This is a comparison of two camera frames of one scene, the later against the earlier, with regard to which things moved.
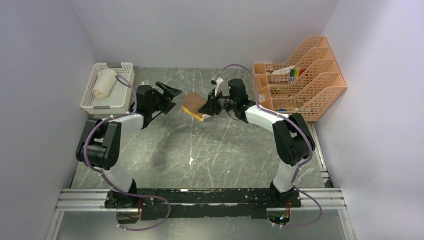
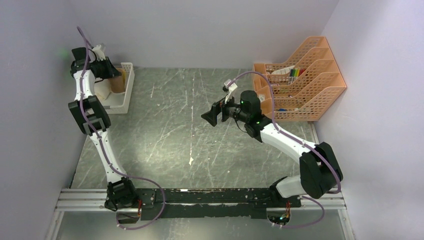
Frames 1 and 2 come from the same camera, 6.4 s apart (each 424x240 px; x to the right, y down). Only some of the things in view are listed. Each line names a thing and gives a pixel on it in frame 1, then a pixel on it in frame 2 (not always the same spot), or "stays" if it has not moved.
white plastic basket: x=118 y=100 stays
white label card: x=282 y=71 stays
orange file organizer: x=305 y=84 stays
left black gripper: x=167 y=101 to x=112 y=71
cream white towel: x=105 y=79 stays
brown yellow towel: x=192 y=102 to x=117 y=84
